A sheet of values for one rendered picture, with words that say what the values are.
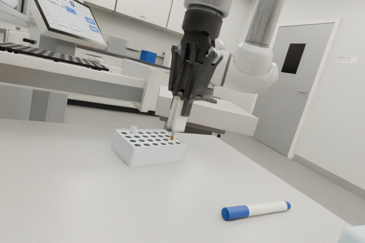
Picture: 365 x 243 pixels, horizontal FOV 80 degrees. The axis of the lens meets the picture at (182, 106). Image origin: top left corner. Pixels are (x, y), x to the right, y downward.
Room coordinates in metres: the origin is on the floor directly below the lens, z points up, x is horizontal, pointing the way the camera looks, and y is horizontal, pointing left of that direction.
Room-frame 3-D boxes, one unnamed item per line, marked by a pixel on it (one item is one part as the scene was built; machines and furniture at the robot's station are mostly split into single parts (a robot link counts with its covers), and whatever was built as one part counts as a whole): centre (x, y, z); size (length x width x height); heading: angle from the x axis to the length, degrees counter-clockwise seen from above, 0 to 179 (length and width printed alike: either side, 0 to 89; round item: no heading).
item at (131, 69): (0.64, 0.16, 0.87); 0.29 x 0.02 x 0.11; 31
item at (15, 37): (0.75, 0.60, 0.87); 0.29 x 0.02 x 0.11; 31
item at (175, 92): (0.46, 0.01, 0.94); 0.04 x 0.01 x 0.11; 133
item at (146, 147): (0.42, 0.04, 0.78); 0.12 x 0.08 x 0.04; 133
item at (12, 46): (0.54, 0.33, 0.87); 0.22 x 0.18 x 0.06; 121
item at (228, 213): (0.31, -0.15, 0.77); 0.14 x 0.02 x 0.02; 120
